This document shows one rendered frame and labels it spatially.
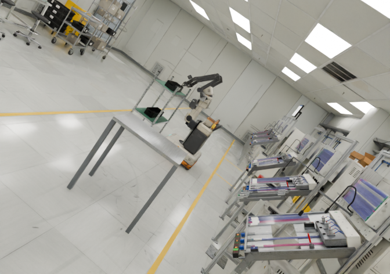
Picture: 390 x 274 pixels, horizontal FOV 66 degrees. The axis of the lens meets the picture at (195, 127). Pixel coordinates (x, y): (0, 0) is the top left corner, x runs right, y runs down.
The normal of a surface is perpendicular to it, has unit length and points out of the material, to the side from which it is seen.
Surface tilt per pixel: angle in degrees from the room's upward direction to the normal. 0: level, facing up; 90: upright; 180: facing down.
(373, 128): 90
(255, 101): 90
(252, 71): 90
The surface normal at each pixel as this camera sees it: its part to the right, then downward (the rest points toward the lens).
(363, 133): -0.20, 0.07
